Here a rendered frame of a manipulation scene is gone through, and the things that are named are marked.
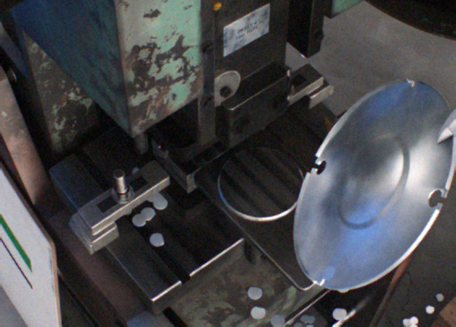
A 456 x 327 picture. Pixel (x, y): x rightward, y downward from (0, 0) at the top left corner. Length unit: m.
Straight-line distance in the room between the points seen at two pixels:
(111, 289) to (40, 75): 0.37
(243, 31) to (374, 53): 1.51
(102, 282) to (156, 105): 0.49
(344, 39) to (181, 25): 1.70
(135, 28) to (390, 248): 0.38
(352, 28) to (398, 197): 1.61
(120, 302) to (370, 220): 0.47
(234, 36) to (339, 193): 0.24
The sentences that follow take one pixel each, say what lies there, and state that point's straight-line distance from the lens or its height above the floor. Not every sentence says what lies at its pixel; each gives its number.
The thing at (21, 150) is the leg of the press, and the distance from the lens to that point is 1.28.
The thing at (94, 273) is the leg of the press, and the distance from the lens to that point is 1.22.
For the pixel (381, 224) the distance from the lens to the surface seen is 0.88.
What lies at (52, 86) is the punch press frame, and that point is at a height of 0.86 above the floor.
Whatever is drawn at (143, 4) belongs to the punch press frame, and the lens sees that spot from 0.68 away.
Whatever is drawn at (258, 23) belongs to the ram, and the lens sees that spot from 0.90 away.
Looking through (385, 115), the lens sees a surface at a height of 0.96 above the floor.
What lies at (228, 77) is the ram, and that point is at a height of 1.01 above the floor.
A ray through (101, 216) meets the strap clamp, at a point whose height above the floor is 0.76.
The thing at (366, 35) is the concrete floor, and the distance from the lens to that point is 2.44.
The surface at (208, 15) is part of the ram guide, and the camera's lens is 0.77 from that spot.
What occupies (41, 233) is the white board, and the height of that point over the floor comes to 0.58.
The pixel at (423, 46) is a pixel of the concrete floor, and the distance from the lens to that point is 2.46.
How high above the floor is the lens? 1.70
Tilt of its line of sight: 55 degrees down
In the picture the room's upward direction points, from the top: straight up
